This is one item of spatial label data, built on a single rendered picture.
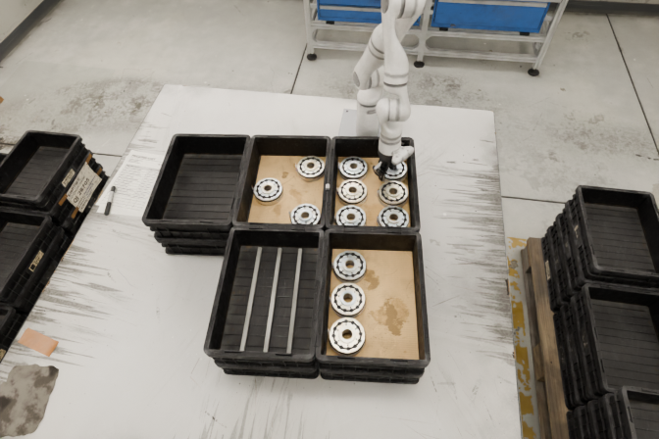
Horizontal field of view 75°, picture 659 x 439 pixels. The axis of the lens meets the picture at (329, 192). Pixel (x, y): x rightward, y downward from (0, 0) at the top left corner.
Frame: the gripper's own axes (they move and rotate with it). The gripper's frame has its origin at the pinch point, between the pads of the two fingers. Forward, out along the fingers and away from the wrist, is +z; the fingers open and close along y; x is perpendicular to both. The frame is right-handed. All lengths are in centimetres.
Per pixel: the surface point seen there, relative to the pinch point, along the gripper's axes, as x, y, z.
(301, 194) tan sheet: -15.3, 27.9, 2.2
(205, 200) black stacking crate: -37, 55, 2
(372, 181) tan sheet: -2.2, 5.2, 2.3
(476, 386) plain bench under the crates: 67, 29, 16
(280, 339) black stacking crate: 21, 65, 3
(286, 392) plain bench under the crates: 30, 72, 15
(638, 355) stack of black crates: 101, -36, 48
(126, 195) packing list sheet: -71, 75, 15
